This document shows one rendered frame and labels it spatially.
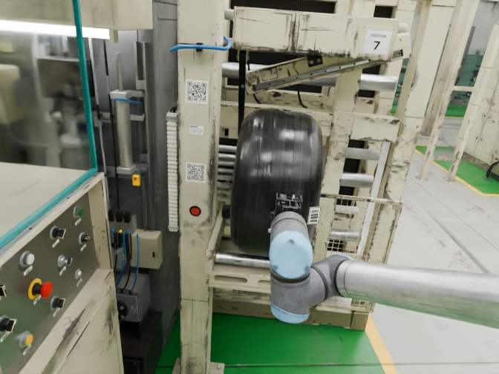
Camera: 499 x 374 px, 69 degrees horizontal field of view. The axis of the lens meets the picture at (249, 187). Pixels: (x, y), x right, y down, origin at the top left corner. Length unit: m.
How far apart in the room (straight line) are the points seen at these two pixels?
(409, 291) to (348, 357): 1.66
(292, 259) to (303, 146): 0.49
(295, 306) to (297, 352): 1.50
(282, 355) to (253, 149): 1.45
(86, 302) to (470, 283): 1.04
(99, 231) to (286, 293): 0.73
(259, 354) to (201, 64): 1.66
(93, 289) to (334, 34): 1.23
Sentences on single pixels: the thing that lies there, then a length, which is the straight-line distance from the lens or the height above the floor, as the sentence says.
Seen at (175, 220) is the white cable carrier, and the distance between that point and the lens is 1.45.
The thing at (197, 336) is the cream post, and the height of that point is 0.41.
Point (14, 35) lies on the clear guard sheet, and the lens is 0.92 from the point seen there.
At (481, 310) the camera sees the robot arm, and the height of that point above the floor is 1.35.
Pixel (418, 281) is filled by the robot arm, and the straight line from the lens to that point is 0.75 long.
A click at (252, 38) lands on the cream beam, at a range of 1.47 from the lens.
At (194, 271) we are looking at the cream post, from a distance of 1.55.
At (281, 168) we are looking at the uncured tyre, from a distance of 1.13.
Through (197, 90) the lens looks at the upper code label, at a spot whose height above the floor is 1.52.
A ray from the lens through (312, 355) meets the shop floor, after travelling 2.34.
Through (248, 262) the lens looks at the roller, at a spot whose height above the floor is 0.91.
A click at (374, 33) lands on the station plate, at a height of 1.73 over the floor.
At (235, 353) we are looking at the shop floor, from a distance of 2.28.
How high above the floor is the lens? 1.73
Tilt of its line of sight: 24 degrees down
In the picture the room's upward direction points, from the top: 5 degrees clockwise
